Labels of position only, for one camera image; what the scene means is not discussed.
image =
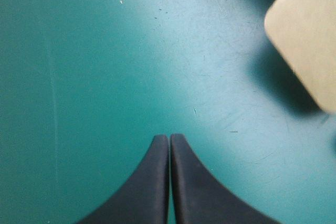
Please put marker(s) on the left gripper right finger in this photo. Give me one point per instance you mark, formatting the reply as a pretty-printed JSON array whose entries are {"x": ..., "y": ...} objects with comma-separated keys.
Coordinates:
[{"x": 199, "y": 195}]

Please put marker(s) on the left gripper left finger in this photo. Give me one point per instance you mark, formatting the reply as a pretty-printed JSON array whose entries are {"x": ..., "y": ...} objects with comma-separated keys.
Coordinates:
[{"x": 147, "y": 190}]

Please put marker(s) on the brown cardboard box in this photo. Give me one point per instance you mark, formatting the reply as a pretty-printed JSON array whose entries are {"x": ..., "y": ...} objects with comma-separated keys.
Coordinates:
[{"x": 304, "y": 32}]

